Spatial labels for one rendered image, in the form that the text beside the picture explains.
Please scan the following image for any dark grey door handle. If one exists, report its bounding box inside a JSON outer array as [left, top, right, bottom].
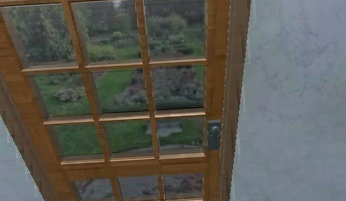
[[205, 119, 224, 151]]

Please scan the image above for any wooden glass paned door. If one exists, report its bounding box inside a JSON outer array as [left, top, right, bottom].
[[0, 0, 267, 201]]

